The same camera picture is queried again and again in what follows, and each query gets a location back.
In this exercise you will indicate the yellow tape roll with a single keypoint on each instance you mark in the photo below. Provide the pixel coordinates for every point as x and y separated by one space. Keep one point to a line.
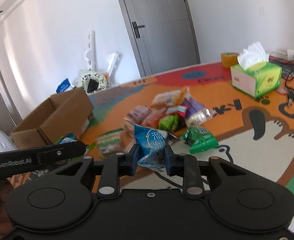
229 59

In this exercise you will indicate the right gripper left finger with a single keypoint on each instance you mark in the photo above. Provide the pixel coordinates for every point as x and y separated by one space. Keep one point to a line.
114 167

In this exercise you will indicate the orange bread snack packet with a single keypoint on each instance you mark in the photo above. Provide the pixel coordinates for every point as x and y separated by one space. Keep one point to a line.
169 99

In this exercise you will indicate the blue snack packet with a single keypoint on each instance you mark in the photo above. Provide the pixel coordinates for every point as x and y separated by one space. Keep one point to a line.
152 143

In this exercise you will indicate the red orange snack packet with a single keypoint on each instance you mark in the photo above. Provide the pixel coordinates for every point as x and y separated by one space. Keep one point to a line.
152 120

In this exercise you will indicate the green white snack packet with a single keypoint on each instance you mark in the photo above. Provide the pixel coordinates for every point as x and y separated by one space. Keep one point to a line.
110 143

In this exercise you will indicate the white foam packing piece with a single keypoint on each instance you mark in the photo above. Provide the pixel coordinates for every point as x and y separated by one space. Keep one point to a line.
92 60

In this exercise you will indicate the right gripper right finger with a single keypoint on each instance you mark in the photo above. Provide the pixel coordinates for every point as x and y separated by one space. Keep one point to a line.
187 167

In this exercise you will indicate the pink purple snack packet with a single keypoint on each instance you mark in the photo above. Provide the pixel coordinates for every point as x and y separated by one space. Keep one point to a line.
139 113

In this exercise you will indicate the cardboard box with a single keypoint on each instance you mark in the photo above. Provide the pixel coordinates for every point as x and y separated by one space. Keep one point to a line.
59 115

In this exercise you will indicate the green tissue box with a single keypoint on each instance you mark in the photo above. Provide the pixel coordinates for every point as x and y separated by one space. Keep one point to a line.
254 74

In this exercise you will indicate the blue plastic bag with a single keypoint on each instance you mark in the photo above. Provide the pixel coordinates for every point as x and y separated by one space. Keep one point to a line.
64 86

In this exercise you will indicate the purple white snack packet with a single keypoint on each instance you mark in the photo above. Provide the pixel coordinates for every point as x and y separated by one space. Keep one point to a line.
197 114

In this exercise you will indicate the light green snack packet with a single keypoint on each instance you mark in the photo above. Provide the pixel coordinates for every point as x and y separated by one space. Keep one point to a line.
168 123

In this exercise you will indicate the dark green snack packet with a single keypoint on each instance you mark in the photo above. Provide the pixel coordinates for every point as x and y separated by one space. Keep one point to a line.
199 139

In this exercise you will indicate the colourful cartoon table mat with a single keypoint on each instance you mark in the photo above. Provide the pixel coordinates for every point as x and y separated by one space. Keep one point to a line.
246 194

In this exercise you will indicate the grey door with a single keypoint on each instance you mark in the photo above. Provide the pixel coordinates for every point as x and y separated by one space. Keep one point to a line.
161 33

